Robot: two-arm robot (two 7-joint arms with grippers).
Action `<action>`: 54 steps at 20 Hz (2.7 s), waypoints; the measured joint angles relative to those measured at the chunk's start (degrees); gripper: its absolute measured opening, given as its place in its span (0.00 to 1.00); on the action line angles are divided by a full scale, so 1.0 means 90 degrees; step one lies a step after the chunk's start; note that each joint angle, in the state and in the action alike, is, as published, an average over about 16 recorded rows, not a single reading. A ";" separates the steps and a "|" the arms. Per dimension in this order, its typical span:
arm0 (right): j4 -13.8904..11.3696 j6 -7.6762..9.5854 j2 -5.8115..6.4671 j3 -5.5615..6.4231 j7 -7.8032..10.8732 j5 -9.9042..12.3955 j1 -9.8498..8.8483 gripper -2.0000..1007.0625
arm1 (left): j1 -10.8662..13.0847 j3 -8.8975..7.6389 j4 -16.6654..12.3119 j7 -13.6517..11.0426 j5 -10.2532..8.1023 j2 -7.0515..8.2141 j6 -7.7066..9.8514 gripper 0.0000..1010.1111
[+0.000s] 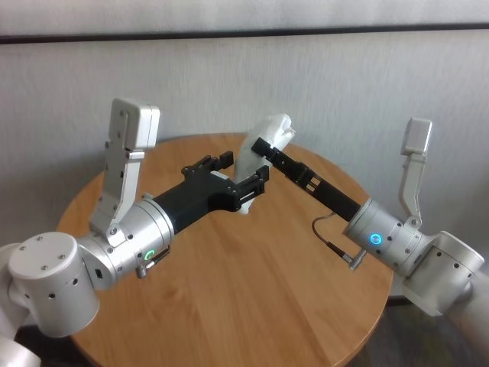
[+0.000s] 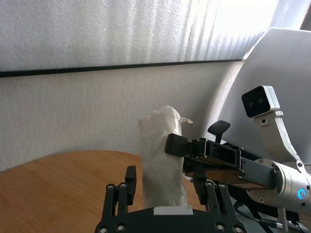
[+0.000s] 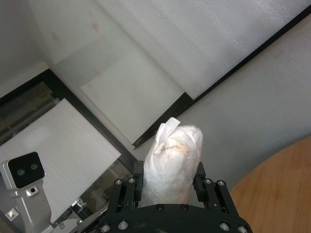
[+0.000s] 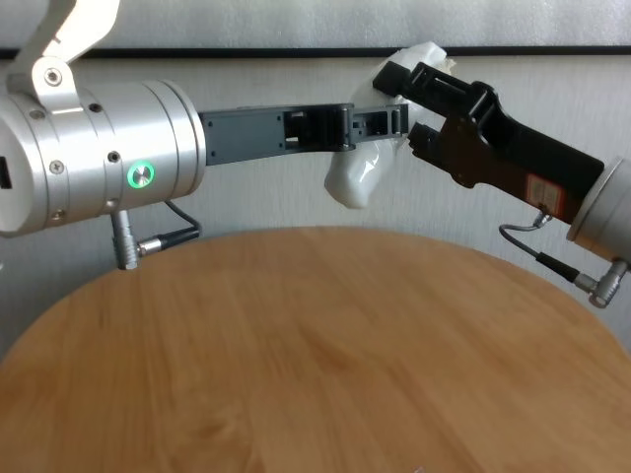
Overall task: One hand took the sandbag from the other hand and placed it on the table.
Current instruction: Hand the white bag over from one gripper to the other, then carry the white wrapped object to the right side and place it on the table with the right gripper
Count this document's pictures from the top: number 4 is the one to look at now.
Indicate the black wall rail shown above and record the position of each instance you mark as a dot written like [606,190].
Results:
[246,52]

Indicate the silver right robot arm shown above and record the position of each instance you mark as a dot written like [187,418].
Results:
[606,217]

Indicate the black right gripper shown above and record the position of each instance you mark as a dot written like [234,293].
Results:
[508,153]

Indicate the white sandbag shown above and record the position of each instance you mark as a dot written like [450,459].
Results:
[355,177]

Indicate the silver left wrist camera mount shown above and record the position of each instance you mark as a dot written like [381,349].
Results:
[74,29]

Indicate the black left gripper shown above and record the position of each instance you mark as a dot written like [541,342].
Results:
[256,133]

